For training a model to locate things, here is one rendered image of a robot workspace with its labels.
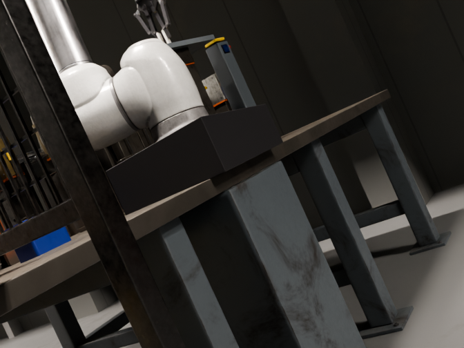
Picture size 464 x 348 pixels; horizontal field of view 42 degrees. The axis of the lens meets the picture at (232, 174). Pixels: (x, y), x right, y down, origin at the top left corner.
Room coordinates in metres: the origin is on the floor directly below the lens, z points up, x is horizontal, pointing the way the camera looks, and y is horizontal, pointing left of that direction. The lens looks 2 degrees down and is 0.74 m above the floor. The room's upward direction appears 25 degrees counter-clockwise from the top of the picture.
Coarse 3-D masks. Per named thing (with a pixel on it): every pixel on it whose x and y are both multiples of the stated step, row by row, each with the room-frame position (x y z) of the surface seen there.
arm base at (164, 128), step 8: (184, 112) 1.52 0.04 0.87; (192, 112) 1.53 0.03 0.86; (200, 112) 1.55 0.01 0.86; (168, 120) 1.52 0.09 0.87; (176, 120) 1.52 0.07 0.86; (184, 120) 1.52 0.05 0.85; (192, 120) 1.52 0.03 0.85; (152, 128) 1.56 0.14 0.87; (160, 128) 1.53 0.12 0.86; (168, 128) 1.52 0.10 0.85; (176, 128) 1.51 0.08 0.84; (160, 136) 1.54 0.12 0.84
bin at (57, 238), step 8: (16, 224) 1.46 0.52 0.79; (56, 232) 1.50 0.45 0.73; (64, 232) 1.51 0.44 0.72; (40, 240) 1.46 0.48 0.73; (48, 240) 1.48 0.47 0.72; (56, 240) 1.49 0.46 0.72; (64, 240) 1.51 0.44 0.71; (24, 248) 1.47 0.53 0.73; (32, 248) 1.45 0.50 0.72; (40, 248) 1.46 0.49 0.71; (48, 248) 1.47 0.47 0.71; (24, 256) 1.48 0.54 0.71; (32, 256) 1.46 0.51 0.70
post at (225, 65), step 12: (216, 48) 2.39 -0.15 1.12; (216, 60) 2.41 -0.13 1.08; (228, 60) 2.40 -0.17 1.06; (216, 72) 2.42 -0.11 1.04; (228, 72) 2.39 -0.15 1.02; (240, 72) 2.43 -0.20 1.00; (228, 84) 2.40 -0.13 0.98; (240, 84) 2.40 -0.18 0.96; (228, 96) 2.42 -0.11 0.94; (240, 96) 2.38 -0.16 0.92
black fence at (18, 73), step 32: (0, 0) 0.67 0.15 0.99; (0, 32) 0.69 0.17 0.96; (32, 32) 0.69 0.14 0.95; (32, 64) 0.67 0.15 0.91; (32, 96) 0.69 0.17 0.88; (64, 96) 0.69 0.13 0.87; (0, 128) 0.77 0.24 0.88; (64, 128) 0.68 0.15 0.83; (0, 160) 0.78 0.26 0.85; (64, 160) 0.68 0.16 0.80; (96, 160) 0.69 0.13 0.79; (96, 192) 0.68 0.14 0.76; (0, 224) 0.83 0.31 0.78; (32, 224) 0.77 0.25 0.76; (64, 224) 0.73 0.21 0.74; (96, 224) 0.68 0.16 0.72; (128, 256) 0.68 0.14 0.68; (128, 288) 0.68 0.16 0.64; (160, 320) 0.68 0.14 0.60
